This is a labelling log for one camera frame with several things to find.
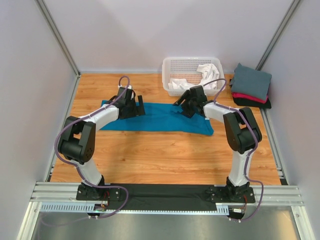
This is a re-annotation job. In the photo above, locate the blue t shirt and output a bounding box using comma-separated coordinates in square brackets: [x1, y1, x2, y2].
[101, 102, 214, 136]

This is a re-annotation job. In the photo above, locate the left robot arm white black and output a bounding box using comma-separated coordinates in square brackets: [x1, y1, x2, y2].
[54, 86, 146, 201]

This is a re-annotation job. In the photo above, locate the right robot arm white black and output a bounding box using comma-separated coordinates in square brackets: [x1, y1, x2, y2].
[173, 86, 262, 203]

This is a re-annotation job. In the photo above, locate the white plastic basket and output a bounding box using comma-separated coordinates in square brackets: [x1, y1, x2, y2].
[162, 57, 225, 97]

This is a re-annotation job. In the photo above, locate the white t shirt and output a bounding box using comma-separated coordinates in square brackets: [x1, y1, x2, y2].
[168, 63, 222, 90]

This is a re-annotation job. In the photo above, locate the pink folded t shirt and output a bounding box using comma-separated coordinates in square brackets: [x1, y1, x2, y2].
[231, 92, 268, 104]

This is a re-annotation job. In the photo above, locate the black folded t shirt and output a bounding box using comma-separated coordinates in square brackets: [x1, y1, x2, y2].
[233, 97, 272, 109]

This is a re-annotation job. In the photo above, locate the grey folded t shirt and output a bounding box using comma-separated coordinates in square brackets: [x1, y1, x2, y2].
[230, 63, 272, 100]

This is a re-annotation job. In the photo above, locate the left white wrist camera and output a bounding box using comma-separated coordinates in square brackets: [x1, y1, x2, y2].
[118, 85, 133, 90]

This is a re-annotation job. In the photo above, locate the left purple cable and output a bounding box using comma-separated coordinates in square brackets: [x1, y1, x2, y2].
[53, 76, 131, 188]

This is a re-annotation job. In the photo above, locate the purple cable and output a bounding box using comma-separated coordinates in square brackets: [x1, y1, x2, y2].
[53, 76, 131, 188]
[199, 78, 265, 223]

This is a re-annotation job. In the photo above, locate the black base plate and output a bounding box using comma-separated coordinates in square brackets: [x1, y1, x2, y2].
[76, 183, 256, 211]

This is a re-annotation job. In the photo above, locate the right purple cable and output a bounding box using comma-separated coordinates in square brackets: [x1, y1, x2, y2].
[199, 78, 265, 223]

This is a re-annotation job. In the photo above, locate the grey slotted cable duct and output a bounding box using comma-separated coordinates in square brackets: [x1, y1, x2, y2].
[39, 201, 257, 215]

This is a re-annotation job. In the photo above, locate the left aluminium frame post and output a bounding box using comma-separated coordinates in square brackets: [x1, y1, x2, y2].
[35, 0, 81, 77]

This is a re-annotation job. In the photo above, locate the aluminium frame post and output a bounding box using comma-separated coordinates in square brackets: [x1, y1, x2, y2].
[255, 0, 303, 71]
[35, 0, 81, 77]

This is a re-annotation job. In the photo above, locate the right aluminium frame post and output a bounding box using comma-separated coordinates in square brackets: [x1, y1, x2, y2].
[255, 0, 303, 71]

